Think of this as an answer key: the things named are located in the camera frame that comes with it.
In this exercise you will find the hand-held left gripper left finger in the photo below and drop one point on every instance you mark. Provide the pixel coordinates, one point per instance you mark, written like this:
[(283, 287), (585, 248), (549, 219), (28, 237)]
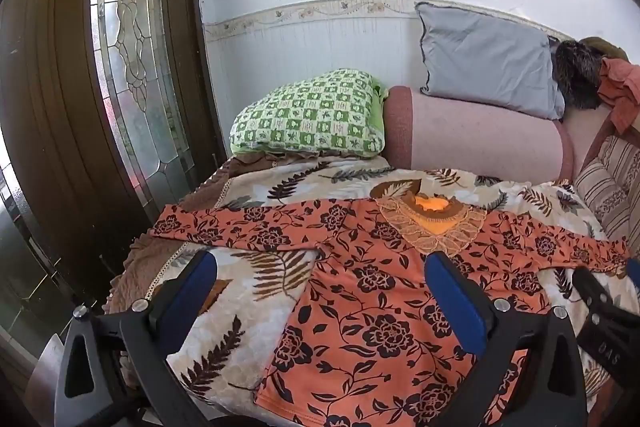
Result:
[(190, 292)]

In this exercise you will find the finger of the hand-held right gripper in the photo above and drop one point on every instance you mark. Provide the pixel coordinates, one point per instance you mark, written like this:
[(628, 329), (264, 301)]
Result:
[(634, 279), (594, 302)]

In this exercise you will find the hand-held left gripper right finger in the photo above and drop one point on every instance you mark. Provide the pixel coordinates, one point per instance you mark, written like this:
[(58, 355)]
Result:
[(460, 302)]

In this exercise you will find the orange floral shirt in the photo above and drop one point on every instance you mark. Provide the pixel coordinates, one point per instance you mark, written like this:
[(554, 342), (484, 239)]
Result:
[(370, 307)]

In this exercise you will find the leaf print blanket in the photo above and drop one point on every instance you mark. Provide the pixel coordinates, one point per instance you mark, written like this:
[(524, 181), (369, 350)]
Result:
[(240, 342)]

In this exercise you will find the striped beige cushion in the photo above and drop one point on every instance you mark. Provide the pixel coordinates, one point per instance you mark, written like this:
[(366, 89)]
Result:
[(600, 194)]

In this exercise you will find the striped sofa back cushion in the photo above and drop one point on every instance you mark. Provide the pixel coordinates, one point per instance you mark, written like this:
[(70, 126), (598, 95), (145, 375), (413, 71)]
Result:
[(625, 162)]

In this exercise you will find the pink bolster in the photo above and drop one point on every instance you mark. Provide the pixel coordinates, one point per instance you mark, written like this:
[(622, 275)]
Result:
[(475, 137)]

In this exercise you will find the dark glass door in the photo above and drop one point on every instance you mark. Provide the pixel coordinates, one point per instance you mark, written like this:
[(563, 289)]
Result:
[(25, 257)]

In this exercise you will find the orange towel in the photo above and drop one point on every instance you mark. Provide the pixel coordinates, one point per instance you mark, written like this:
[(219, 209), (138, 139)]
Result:
[(622, 92)]

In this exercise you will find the dark furry cloth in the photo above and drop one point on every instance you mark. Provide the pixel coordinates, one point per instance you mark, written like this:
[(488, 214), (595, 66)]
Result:
[(580, 77)]

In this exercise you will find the green checked pillow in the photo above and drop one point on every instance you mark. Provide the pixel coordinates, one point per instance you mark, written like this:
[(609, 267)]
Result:
[(310, 112)]

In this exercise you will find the wooden door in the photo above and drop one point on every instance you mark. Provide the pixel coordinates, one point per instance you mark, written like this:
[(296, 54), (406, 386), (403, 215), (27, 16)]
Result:
[(55, 107)]

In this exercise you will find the olive cloth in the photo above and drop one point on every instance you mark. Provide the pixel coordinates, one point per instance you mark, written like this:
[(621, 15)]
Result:
[(607, 46)]

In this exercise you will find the stained glass door panel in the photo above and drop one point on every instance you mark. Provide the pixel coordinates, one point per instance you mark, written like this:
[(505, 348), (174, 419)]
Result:
[(135, 57)]

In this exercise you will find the grey pillow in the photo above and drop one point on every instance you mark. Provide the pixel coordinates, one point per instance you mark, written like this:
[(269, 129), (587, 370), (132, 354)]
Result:
[(485, 57)]

